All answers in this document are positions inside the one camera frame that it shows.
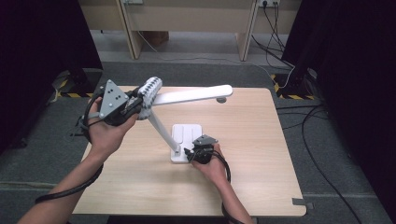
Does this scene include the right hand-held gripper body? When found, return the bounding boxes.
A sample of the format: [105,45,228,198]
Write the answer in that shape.
[191,133,219,165]

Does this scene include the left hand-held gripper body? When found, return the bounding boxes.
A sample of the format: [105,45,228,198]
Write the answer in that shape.
[98,78,135,127]

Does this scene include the white cloth with grey pattern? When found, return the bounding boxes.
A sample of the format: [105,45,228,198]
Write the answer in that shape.
[136,76,163,121]

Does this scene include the white desk lamp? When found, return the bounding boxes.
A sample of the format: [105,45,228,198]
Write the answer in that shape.
[147,84,234,164]

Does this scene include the person's right hand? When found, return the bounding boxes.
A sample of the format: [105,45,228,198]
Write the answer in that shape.
[191,143,231,188]

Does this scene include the person's left hand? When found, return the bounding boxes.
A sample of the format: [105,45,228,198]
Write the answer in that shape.
[84,96,140,161]

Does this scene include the stand base with hazard tape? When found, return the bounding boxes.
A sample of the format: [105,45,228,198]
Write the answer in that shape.
[269,67,319,102]
[50,68,104,99]

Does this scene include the brown cardboard box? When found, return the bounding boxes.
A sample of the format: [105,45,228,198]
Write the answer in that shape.
[144,31,170,48]

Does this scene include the black curtain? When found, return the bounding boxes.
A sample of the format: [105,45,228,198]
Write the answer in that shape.
[0,0,106,154]
[281,0,396,216]

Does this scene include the beige wooden desk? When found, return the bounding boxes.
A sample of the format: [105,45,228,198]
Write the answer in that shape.
[78,0,303,62]

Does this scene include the grey tape piece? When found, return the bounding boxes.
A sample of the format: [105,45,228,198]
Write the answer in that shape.
[291,197,315,210]

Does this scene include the right hand-held gripper black cable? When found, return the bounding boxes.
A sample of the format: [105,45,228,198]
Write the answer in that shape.
[211,150,248,224]

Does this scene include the hand-held gripper black cable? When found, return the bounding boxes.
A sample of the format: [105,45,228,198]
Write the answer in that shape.
[211,150,248,224]
[34,87,105,205]

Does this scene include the white floor cable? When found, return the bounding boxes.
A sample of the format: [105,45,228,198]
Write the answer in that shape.
[136,30,296,89]

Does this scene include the left hand-held gripper black cable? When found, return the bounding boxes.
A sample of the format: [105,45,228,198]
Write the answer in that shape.
[34,87,105,205]

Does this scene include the thin black floor cables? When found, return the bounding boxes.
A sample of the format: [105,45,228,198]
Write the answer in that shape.
[275,104,330,131]

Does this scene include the long black floor cable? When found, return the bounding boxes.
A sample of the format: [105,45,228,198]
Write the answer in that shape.
[300,105,364,224]

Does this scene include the black socket cables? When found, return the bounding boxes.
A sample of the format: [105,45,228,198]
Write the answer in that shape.
[250,2,296,70]

